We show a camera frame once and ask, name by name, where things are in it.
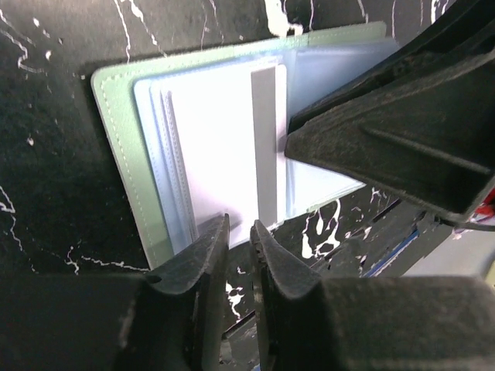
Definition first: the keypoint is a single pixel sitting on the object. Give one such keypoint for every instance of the green card holder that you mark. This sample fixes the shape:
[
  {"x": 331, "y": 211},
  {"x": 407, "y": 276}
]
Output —
[{"x": 112, "y": 90}]

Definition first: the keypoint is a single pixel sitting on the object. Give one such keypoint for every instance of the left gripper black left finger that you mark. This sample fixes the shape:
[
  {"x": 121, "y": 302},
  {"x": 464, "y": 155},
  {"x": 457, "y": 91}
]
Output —
[{"x": 167, "y": 319}]

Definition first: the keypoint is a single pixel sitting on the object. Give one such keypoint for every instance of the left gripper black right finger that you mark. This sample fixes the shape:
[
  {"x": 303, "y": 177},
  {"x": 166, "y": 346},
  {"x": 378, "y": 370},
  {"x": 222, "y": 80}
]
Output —
[{"x": 306, "y": 321}]

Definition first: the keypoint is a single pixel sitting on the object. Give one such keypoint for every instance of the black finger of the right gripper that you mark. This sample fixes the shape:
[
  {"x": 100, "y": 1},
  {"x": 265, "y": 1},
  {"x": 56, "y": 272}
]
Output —
[
  {"x": 428, "y": 138},
  {"x": 460, "y": 22}
]

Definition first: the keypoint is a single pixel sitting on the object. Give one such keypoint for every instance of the white striped card in holder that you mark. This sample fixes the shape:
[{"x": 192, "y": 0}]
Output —
[{"x": 230, "y": 122}]

